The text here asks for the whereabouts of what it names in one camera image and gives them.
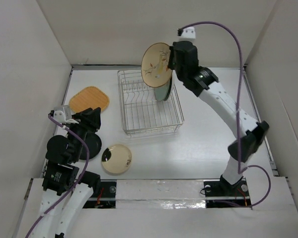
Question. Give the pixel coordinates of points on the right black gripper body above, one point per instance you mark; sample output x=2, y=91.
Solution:
x=172, y=63

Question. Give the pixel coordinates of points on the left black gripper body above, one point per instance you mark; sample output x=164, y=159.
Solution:
x=85, y=123

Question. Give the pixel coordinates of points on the beige bird pattern plate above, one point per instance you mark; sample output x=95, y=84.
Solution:
x=154, y=68

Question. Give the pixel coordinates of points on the teal flower plate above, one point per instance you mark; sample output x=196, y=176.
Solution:
x=162, y=93

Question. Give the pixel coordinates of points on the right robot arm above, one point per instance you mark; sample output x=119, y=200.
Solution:
x=205, y=85

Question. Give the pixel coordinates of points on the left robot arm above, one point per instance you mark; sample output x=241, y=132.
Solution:
x=67, y=185

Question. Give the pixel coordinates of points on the black round plate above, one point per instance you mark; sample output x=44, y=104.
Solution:
x=94, y=144

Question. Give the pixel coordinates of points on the orange bamboo square plate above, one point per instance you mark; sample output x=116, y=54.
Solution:
x=89, y=97

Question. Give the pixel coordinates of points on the cream plate with black spot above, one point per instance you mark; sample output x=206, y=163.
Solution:
x=116, y=159

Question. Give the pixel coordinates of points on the white foam front strip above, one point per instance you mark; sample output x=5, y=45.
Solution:
x=160, y=194

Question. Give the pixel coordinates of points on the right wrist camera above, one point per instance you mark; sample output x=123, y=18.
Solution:
x=186, y=34

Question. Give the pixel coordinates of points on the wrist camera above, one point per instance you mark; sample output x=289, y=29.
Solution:
x=186, y=34
x=62, y=114

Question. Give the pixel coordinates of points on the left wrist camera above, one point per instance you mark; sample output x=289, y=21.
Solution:
x=62, y=114

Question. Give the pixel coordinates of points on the wire dish rack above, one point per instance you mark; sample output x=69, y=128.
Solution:
x=141, y=112

